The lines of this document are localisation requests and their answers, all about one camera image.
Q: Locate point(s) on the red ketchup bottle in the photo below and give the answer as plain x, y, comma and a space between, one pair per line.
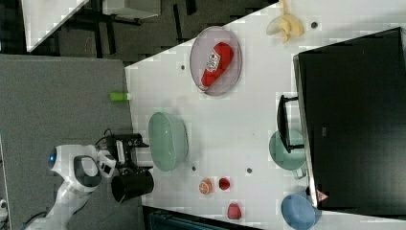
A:
218, 61

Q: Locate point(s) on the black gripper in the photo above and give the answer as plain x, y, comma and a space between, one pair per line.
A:
131, 142

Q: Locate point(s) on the orange fruit toy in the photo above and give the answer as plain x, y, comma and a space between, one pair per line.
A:
205, 186

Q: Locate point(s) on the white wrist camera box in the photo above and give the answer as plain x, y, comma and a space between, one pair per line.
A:
107, 159

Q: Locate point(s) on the black cup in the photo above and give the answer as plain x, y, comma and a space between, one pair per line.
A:
132, 184

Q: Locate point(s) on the blue bowl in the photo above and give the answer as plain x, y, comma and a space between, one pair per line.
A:
298, 212

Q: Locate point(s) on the red strawberry toy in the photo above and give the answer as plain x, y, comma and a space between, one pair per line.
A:
233, 211

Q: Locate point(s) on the black toaster oven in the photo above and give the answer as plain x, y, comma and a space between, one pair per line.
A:
352, 101

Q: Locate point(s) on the grey round plate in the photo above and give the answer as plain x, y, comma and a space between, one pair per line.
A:
202, 47

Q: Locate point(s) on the green mug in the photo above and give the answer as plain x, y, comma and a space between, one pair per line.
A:
293, 160

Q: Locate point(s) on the red round fruit toy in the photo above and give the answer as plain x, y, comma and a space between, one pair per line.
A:
224, 183

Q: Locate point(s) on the green marker block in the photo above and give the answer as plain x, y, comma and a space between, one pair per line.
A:
119, 97

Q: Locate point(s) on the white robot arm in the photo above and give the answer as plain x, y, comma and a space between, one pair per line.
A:
84, 167

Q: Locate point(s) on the green oval strainer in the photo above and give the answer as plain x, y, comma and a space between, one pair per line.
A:
168, 141

